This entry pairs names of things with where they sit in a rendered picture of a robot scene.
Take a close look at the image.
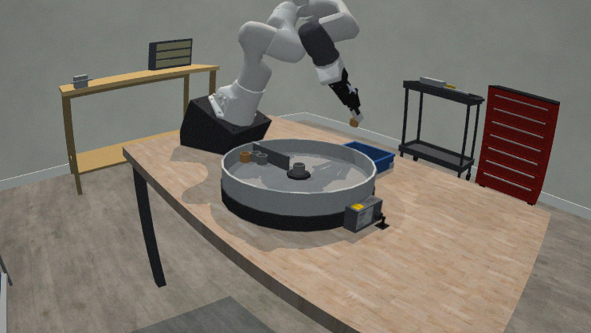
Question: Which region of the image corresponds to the blue crate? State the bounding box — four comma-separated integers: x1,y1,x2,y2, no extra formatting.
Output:
343,141,396,175

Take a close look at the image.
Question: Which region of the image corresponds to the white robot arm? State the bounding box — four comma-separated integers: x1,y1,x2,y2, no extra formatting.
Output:
208,0,359,126

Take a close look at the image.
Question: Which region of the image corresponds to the bronze bushing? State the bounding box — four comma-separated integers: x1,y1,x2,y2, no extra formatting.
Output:
349,117,359,127
240,151,251,163

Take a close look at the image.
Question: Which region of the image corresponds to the grey metal bushing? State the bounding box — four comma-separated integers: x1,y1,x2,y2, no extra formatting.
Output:
256,154,268,166
293,163,305,175
250,151,261,163

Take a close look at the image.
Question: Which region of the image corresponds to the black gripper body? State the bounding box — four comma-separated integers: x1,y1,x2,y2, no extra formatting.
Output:
330,68,351,93

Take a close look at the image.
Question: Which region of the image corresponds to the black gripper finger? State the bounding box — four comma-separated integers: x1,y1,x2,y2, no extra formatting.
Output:
339,84,364,123
329,85,356,120

